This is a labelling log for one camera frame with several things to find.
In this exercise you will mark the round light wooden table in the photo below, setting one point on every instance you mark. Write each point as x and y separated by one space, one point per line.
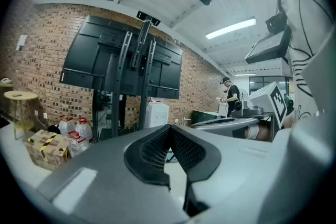
21 95

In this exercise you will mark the black bag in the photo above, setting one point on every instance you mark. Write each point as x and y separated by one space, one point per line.
53 129

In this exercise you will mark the black television floor stand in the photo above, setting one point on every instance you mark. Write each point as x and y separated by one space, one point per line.
116 107

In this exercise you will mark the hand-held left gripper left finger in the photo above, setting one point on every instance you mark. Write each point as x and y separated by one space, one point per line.
105 178

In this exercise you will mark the small dark device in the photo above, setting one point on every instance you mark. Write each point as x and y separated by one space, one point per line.
17 95

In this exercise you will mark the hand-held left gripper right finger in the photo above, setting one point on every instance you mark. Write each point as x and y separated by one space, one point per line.
231 165

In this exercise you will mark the glass partition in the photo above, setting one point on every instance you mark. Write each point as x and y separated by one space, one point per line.
262 85

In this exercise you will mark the white wall sign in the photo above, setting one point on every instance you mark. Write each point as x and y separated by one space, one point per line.
21 42

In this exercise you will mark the person's white printed shirt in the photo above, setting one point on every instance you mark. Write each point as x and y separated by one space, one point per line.
302 34

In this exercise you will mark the clear water bottle red cap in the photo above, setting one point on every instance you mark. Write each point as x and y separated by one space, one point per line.
76 145
67 127
84 131

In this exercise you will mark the white plastic container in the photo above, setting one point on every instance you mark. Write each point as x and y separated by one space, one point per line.
157 115

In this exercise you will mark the black chest-mounted device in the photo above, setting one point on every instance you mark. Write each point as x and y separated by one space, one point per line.
267 47

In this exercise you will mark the black flat-screen television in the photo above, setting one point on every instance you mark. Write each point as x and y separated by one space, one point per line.
86 55

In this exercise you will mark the long ceiling tube light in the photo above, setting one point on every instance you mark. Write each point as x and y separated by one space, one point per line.
245 74
231 28

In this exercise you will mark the green box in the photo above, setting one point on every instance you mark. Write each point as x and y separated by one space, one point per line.
204 116

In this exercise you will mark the cardboard box with hazard tape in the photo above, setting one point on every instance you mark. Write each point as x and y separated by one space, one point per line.
44 149

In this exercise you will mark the square wooden side table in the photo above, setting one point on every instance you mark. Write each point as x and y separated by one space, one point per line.
6 85

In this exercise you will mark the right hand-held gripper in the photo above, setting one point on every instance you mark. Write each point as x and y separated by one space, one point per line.
265 102

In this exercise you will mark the person's right hand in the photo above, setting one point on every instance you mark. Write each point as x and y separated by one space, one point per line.
263 132

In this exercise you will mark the white desk telephone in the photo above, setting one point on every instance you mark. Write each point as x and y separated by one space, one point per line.
5 80

